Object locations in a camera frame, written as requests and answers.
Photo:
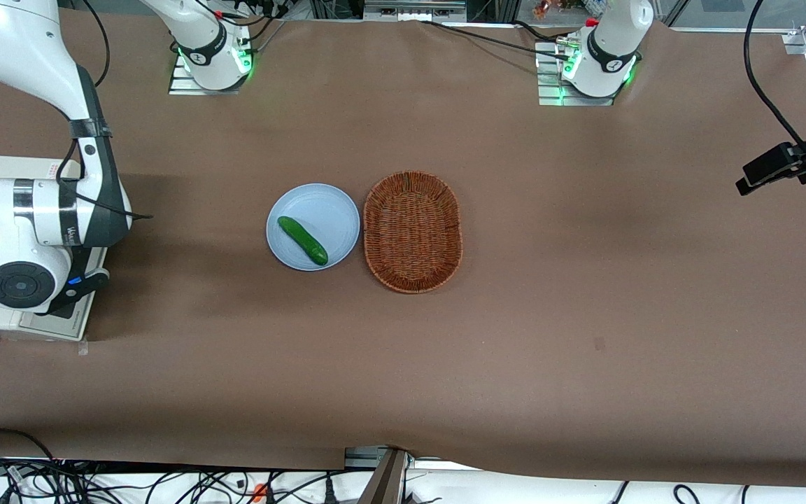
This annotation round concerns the red white warning sticker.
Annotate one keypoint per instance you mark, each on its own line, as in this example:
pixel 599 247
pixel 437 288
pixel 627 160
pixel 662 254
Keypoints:
pixel 51 170

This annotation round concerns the light blue round plate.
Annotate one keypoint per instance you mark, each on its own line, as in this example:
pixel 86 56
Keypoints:
pixel 326 210

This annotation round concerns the brown woven wicker basket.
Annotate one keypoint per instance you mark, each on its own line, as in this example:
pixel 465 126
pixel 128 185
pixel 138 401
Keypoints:
pixel 411 231

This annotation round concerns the aluminium frame rail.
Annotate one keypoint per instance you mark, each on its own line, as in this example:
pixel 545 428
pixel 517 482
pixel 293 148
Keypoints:
pixel 413 10

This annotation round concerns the clear tape piece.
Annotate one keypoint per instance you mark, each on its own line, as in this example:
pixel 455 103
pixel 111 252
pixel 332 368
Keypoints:
pixel 83 346

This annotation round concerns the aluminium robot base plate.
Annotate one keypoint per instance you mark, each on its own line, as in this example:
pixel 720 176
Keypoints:
pixel 547 87
pixel 179 85

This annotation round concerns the brown table cover sheet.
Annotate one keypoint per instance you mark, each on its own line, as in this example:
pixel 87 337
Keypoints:
pixel 585 210

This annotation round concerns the green cucumber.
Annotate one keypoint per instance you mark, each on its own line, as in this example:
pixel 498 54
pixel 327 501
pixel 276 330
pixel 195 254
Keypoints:
pixel 303 241

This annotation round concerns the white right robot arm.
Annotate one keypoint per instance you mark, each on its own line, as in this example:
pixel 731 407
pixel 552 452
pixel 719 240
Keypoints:
pixel 18 42

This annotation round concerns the aluminium profile bar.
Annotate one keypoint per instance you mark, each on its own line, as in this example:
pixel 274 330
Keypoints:
pixel 361 456

